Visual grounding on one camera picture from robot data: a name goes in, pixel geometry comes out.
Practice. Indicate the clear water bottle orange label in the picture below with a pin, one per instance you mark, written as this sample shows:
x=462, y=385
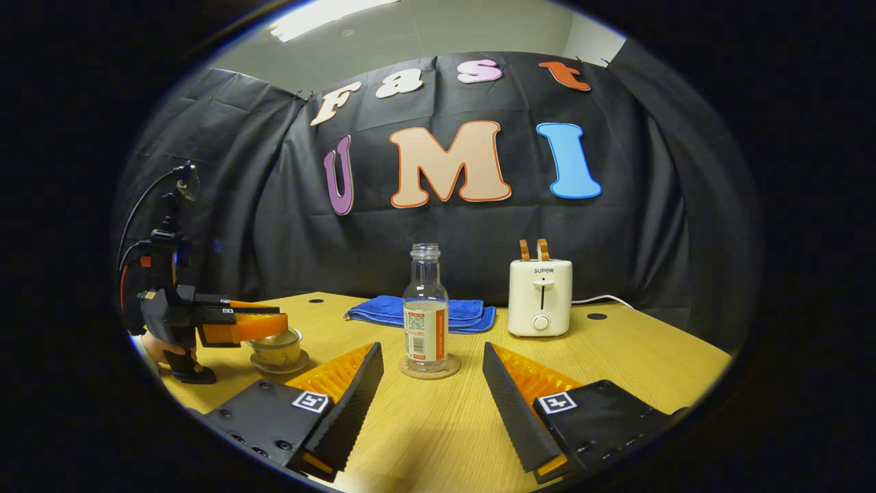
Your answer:
x=426, y=329

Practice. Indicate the round cork coaster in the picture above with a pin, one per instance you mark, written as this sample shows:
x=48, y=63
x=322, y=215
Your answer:
x=452, y=368

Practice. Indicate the black backdrop cloth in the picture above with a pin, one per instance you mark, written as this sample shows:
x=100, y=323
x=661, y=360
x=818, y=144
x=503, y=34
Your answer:
x=260, y=219

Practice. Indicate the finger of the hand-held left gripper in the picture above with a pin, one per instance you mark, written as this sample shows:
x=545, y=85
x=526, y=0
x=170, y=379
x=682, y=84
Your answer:
x=253, y=329
x=253, y=307

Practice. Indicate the white toaster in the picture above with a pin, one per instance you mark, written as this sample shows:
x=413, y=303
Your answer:
x=540, y=301

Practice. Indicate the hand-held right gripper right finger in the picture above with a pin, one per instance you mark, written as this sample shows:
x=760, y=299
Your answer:
x=517, y=418

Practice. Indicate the toast slice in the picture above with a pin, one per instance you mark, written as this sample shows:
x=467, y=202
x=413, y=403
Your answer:
x=543, y=250
x=525, y=250

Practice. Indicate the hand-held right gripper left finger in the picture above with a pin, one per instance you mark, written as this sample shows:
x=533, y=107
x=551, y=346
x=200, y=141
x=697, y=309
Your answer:
x=345, y=411

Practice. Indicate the folded blue cloth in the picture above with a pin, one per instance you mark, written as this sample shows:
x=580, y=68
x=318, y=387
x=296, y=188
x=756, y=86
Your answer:
x=373, y=311

